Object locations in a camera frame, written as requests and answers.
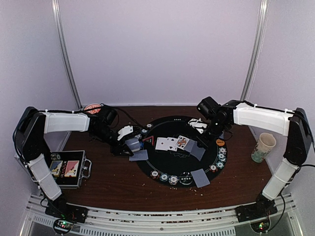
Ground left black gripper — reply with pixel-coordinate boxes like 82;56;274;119
93;125;133;156

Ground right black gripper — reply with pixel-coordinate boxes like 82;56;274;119
196;118;228;149

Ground blue card deck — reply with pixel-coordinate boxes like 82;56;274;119
125;138;141;152

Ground orange big blind button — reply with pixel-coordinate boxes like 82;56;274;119
216;139;225;147

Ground red black all-in triangle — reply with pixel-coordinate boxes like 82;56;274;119
142;136;154;146

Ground blue white chips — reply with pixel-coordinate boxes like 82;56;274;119
168;176;179;185
218;147;227;162

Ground face-down board card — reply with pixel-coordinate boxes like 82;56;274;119
190;143;206;161
184;140;197;153

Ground queen of spades card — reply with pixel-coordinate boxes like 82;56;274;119
174;135;190;150

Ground ace of diamonds card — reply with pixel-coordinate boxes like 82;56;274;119
155;137;168;150

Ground two of clubs card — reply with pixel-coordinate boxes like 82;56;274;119
167;137;178;151

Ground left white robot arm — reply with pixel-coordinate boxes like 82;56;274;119
12;105;134;218

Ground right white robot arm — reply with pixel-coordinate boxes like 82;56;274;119
193;97;315;217

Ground red white patterned bowl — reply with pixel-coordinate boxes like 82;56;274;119
83;103;102;114

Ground aluminium poker case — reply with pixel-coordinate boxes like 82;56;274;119
44;150;92;189

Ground red card box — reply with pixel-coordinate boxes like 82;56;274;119
64;160;80;177

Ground white green paper cup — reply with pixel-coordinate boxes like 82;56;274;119
251;133;277;163

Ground round black poker mat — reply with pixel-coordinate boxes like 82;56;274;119
137;116;227;187

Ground chips in case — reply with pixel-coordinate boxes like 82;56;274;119
50;153;61;160

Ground yellow blue card box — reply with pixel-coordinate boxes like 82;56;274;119
50;160;63;177

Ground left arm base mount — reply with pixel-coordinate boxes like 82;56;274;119
45;204;89;223

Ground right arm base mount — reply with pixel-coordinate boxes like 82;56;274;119
235;203;278;223

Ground right aluminium frame post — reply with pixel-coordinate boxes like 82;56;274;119
240;0;270;101

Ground aluminium frame post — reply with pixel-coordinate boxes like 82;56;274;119
51;0;82;109
240;0;270;101

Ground aluminium front rail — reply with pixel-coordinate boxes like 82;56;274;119
19;205;306;236

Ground left aluminium frame post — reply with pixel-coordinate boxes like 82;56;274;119
51;0;82;109

